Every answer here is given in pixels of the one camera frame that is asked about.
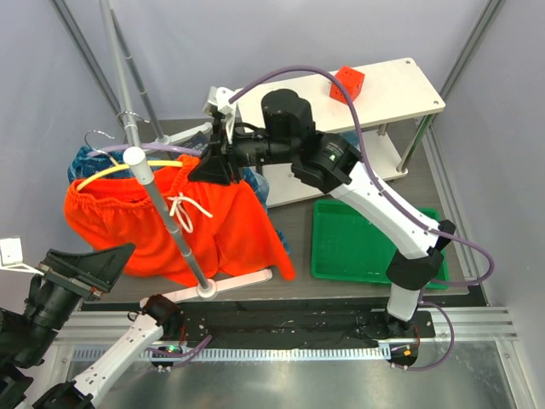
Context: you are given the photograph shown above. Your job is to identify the white two-tier shelf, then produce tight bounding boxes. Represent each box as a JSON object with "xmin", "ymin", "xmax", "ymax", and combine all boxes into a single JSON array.
[{"xmin": 233, "ymin": 57, "xmax": 447, "ymax": 209}]

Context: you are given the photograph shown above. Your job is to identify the red cube power socket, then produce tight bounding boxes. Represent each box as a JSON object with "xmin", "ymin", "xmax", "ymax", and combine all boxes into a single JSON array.
[{"xmin": 330, "ymin": 66, "xmax": 365, "ymax": 104}]

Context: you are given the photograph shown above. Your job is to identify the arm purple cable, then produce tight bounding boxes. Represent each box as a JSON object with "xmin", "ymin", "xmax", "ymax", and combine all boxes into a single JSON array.
[
  {"xmin": 127, "ymin": 310, "xmax": 214, "ymax": 370},
  {"xmin": 228, "ymin": 64, "xmax": 497, "ymax": 374}
]

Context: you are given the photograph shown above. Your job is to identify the blue patterned shorts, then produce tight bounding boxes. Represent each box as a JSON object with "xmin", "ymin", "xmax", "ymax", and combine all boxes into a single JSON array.
[{"xmin": 66, "ymin": 145, "xmax": 295, "ymax": 257}]

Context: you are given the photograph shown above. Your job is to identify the dark blue book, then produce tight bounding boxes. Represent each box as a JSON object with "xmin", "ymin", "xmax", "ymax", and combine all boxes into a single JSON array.
[{"xmin": 181, "ymin": 132, "xmax": 209, "ymax": 152}]

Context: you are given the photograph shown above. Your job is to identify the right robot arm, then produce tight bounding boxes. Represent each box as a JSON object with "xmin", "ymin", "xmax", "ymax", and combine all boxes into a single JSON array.
[{"xmin": 188, "ymin": 87, "xmax": 456, "ymax": 337}]

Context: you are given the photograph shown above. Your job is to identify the yellow clothes hanger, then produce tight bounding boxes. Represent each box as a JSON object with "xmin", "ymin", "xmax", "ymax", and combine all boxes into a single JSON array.
[{"xmin": 76, "ymin": 160, "xmax": 183, "ymax": 192}]

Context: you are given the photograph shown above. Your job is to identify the purple clothes hanger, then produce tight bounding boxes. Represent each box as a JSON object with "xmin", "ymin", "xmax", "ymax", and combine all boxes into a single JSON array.
[{"xmin": 83, "ymin": 130, "xmax": 203, "ymax": 157}]

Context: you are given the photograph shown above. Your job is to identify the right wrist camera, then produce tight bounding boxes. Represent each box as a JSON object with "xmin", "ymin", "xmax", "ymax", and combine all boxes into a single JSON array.
[{"xmin": 203, "ymin": 86, "xmax": 237, "ymax": 144}]

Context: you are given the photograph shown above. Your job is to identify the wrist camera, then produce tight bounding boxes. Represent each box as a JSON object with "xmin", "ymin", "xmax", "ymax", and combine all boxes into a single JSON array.
[
  {"xmin": 0, "ymin": 237, "xmax": 43, "ymax": 276},
  {"xmin": 203, "ymin": 86, "xmax": 237, "ymax": 144}
]

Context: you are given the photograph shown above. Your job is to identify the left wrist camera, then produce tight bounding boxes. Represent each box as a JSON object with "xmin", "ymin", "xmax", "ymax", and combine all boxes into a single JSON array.
[{"xmin": 0, "ymin": 237, "xmax": 43, "ymax": 276}]

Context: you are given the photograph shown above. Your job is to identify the green plastic tray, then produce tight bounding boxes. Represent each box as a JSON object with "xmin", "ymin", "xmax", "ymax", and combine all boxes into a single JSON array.
[{"xmin": 311, "ymin": 199, "xmax": 450, "ymax": 291}]

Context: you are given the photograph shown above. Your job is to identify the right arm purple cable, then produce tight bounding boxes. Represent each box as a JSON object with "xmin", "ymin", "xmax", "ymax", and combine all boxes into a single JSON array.
[{"xmin": 228, "ymin": 64, "xmax": 497, "ymax": 374}]

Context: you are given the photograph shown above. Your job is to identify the orange shorts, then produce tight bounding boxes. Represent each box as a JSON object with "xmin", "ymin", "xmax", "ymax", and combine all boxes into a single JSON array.
[{"xmin": 63, "ymin": 153, "xmax": 297, "ymax": 286}]

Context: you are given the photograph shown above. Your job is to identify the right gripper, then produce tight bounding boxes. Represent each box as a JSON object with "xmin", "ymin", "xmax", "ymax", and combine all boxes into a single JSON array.
[{"xmin": 188, "ymin": 118, "xmax": 295, "ymax": 187}]

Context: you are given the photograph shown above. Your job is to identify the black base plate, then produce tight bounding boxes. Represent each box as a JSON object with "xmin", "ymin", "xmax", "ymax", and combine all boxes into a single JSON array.
[{"xmin": 165, "ymin": 299, "xmax": 435, "ymax": 342}]

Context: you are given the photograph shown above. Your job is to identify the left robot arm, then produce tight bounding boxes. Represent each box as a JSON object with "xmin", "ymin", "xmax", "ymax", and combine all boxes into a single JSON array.
[{"xmin": 1, "ymin": 239, "xmax": 182, "ymax": 408}]

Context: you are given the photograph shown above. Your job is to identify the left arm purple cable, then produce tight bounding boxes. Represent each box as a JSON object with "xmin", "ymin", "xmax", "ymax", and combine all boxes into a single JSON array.
[{"xmin": 127, "ymin": 310, "xmax": 214, "ymax": 370}]

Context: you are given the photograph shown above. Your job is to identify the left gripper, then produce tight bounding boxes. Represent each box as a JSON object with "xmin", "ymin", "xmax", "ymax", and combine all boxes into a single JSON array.
[{"xmin": 15, "ymin": 238, "xmax": 137, "ymax": 361}]

